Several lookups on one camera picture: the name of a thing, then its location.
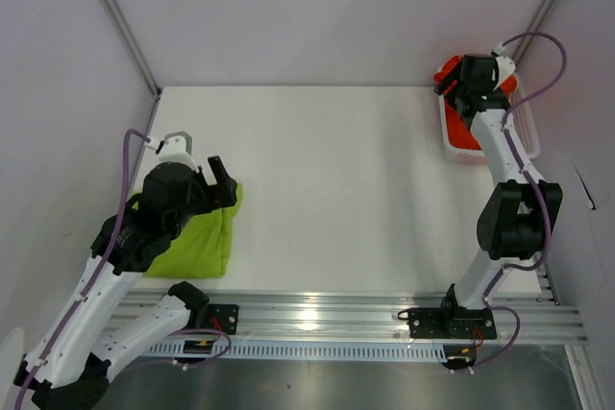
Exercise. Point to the white plastic basket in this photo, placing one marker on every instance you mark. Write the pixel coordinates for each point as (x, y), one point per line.
(454, 152)

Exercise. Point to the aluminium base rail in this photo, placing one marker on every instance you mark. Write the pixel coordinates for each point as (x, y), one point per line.
(334, 317)

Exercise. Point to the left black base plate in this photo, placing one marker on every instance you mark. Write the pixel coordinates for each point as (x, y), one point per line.
(223, 317)

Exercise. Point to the orange shorts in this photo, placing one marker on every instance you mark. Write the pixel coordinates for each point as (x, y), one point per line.
(465, 138)

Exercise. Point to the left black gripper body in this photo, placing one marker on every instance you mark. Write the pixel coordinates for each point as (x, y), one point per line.
(203, 201)

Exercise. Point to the left aluminium corner post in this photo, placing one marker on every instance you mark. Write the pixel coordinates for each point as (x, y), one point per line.
(130, 44)

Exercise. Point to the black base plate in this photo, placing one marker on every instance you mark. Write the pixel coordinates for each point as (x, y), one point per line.
(223, 317)
(427, 323)

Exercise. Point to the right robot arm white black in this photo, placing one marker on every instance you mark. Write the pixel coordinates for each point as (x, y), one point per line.
(515, 227)

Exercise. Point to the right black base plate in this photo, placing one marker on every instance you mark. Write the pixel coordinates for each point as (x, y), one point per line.
(427, 323)

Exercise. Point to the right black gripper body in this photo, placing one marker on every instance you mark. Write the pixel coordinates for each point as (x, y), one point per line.
(458, 88)

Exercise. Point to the white slotted cable duct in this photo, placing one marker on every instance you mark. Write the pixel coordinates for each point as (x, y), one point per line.
(396, 351)

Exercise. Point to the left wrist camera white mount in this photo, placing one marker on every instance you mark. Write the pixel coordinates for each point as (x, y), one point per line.
(174, 147)

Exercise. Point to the lime green shorts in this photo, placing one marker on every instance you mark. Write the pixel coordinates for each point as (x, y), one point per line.
(203, 249)

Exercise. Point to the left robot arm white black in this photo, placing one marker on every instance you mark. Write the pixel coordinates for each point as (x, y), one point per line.
(75, 362)

